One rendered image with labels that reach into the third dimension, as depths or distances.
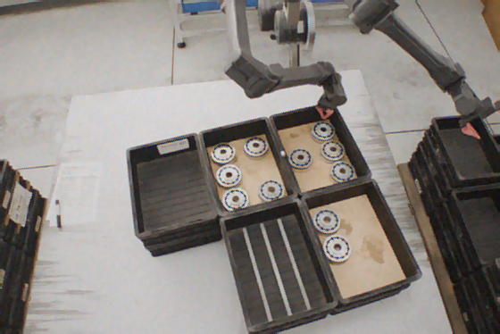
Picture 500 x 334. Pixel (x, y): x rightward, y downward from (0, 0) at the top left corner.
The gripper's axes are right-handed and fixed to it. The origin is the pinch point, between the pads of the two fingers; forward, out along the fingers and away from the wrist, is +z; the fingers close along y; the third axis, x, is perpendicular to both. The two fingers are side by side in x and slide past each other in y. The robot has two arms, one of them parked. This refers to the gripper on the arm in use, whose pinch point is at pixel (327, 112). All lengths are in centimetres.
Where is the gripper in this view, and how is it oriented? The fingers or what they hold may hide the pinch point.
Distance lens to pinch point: 153.7
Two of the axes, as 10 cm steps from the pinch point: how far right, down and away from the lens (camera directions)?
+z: 0.3, 5.3, 8.5
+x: -8.6, -4.2, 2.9
